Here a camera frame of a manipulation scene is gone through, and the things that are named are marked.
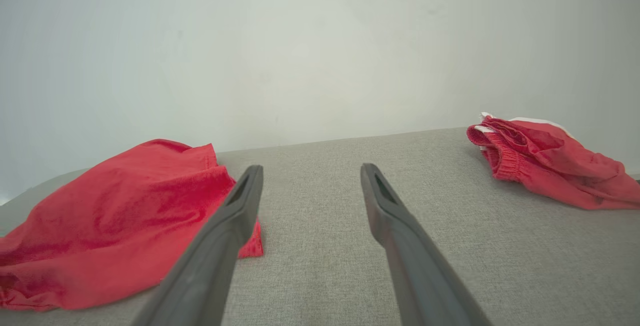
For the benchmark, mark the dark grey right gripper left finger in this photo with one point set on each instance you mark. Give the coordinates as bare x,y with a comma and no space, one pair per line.
210,266

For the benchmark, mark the red jersey with white trim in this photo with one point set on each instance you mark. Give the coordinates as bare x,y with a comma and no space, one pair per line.
100,226

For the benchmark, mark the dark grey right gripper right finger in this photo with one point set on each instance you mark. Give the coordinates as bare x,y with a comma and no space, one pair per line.
425,276

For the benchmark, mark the red shorts with white stripe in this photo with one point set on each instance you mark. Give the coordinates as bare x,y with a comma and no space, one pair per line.
550,166

